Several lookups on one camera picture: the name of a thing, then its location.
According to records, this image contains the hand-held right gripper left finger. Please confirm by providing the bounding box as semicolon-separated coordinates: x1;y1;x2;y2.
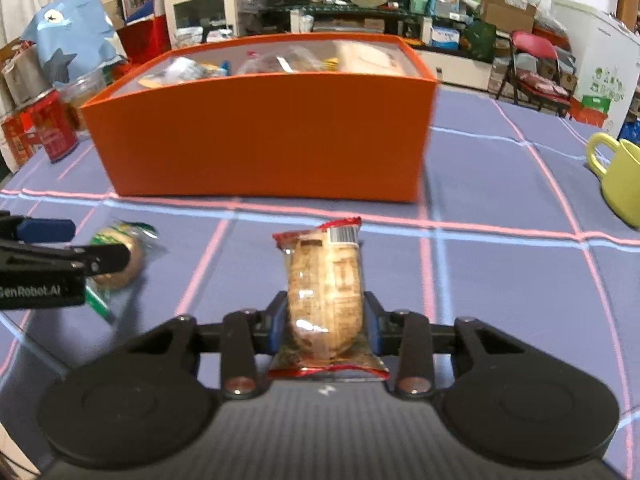
125;291;291;397

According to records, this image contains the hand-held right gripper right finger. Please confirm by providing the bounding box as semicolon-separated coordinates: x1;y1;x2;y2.
364;291;528;397

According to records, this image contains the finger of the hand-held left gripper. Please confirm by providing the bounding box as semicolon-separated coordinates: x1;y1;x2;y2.
0;211;77;245
0;241;132;278

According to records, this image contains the green edged round biscuit packet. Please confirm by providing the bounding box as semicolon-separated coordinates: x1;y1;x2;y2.
84;220;160;322

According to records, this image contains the red edged round biscuit packet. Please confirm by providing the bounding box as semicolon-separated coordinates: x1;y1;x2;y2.
267;216;391;382

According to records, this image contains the orange cardboard box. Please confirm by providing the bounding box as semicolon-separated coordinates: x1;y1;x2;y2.
80;32;439;205

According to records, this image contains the red drink can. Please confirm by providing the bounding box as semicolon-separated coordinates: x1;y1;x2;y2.
27;89;81;162

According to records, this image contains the clear plastic jar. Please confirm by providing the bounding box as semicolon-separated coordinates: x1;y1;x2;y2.
59;67;108;133

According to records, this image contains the blue checked tablecloth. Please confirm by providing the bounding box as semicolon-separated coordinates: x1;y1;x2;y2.
0;87;640;480

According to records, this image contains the blue shark plush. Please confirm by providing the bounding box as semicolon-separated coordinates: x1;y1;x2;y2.
20;0;126;87

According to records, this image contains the red storage box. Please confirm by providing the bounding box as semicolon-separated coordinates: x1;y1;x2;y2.
117;15;171;63

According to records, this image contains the white glass door cabinet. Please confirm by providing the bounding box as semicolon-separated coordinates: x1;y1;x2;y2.
163;0;238;51

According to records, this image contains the yellow green mug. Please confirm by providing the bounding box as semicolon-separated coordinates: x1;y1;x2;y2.
585;132;640;231

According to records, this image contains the dark green bag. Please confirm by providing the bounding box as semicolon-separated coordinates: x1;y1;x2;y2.
461;17;498;61

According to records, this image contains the red folding chair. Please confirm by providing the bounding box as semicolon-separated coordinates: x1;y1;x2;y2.
495;30;573;117

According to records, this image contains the glass tv stand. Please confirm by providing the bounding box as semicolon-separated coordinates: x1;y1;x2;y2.
272;2;496;88

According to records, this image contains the brown cardboard box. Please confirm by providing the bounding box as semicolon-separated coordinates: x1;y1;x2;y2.
477;0;541;35

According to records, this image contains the white small fridge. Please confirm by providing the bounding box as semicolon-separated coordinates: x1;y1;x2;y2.
550;0;640;136

